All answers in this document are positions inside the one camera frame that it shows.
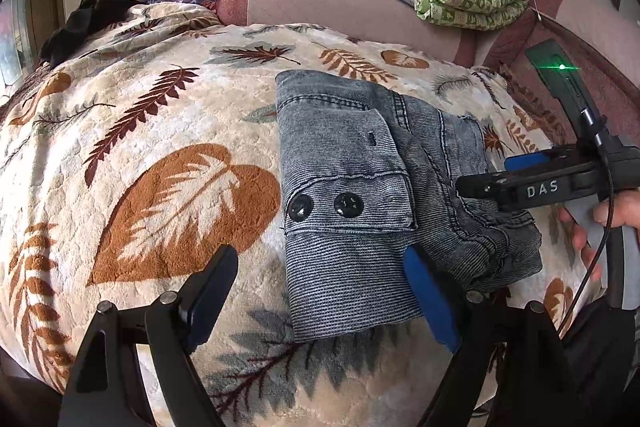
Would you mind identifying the black cable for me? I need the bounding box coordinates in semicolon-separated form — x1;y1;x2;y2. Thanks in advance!
557;104;620;339

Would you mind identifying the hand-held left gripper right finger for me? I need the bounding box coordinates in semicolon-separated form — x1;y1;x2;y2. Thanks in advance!
402;246;593;427

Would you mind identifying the grey denim shirt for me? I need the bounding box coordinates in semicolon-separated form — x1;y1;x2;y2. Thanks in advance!
275;69;544;344

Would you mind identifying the black cloth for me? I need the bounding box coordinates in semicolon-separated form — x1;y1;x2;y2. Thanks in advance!
39;0;134;68

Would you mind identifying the person's dark clothing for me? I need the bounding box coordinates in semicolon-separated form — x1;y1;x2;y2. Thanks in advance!
559;297;640;427

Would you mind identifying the patterned glass window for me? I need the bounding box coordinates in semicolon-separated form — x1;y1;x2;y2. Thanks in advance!
0;0;42;88

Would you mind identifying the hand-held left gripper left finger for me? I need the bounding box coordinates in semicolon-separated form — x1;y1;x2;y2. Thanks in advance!
57;244;239;427

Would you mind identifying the person's right hand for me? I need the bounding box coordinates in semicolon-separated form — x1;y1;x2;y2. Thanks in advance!
557;189;640;282

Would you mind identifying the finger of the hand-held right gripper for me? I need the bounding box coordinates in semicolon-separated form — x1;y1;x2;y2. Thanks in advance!
503;146;582;174
455;172;507;210

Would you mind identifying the leaf printed fleece blanket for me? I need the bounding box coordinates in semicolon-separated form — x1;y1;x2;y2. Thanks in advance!
0;2;607;427

